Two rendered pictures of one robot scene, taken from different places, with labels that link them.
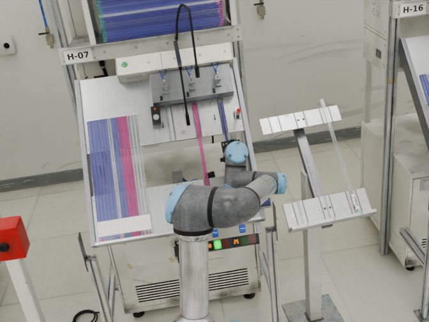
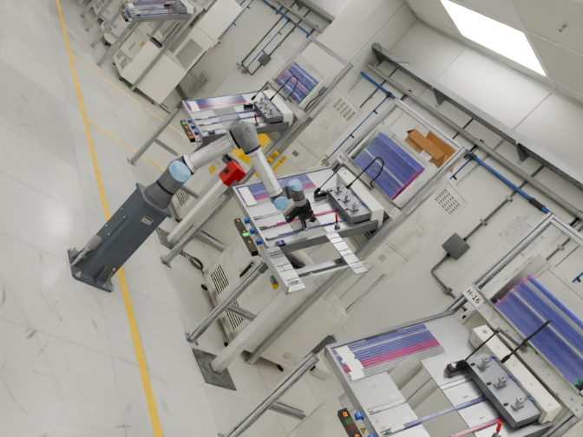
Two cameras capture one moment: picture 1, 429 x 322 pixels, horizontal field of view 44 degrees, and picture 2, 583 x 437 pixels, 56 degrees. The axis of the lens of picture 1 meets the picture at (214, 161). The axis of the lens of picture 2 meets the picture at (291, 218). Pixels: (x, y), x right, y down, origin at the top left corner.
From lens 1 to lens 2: 258 cm
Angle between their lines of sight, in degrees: 52
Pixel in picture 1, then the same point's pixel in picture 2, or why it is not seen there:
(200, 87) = (346, 204)
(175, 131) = (314, 205)
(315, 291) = (232, 346)
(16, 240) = (231, 172)
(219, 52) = (374, 205)
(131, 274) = (226, 257)
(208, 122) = (326, 218)
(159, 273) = (230, 270)
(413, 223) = (311, 419)
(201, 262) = (217, 144)
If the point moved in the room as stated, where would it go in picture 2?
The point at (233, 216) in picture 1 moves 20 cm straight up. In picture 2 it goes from (240, 132) to (266, 102)
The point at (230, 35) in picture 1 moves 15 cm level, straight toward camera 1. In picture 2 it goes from (389, 209) to (375, 196)
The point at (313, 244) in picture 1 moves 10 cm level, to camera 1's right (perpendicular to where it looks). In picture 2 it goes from (265, 314) to (270, 326)
